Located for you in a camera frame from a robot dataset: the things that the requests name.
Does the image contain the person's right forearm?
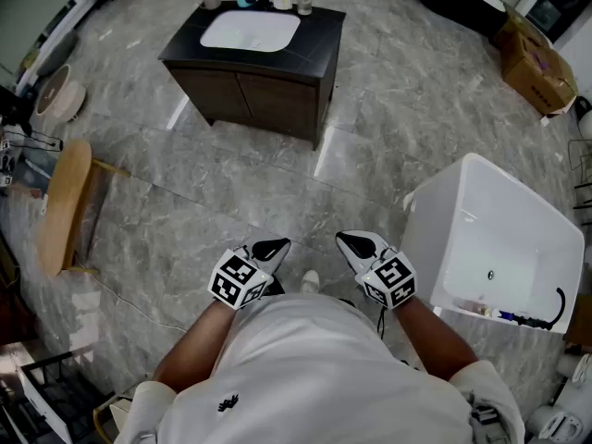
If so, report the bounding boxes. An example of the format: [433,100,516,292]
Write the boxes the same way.
[395,296,479,381]

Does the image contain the grey cushion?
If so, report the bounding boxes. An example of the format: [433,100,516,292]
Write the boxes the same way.
[36,30,80,78]

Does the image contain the white sink basin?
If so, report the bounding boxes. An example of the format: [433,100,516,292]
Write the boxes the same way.
[199,9,302,54]

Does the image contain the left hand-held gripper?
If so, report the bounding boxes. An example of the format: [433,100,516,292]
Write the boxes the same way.
[207,237,292,312]

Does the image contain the person's white shirt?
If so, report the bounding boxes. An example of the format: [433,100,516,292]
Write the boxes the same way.
[115,292,526,444]

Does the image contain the wire frame basket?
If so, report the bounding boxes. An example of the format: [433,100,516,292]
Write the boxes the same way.
[567,138,592,171]

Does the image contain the round beige robot vacuum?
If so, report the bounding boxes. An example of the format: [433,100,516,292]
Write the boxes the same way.
[33,64,88,124]

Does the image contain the wooden stool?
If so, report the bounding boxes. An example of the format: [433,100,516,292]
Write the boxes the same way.
[36,139,131,278]

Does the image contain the black metal rack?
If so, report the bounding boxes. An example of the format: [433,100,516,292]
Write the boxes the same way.
[17,351,117,444]

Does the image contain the person's left forearm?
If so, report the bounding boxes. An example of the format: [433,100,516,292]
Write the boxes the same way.
[152,296,238,395]

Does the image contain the cardboard box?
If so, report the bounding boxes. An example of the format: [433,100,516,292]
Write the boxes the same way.
[493,8,579,117]

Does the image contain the white bathtub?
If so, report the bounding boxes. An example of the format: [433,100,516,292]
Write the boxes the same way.
[401,152,586,335]

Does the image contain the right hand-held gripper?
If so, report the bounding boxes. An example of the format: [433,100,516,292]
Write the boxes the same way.
[335,229,418,311]

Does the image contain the black vanity cabinet with countertop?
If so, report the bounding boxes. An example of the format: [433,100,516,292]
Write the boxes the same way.
[164,57,336,151]

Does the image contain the person's white shoe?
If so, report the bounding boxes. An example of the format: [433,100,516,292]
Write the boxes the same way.
[299,269,321,296]

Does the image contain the grey shoulder strap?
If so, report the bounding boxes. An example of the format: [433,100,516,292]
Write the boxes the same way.
[468,403,504,436]

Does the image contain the black hose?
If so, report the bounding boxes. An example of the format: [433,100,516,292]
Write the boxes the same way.
[507,287,568,332]

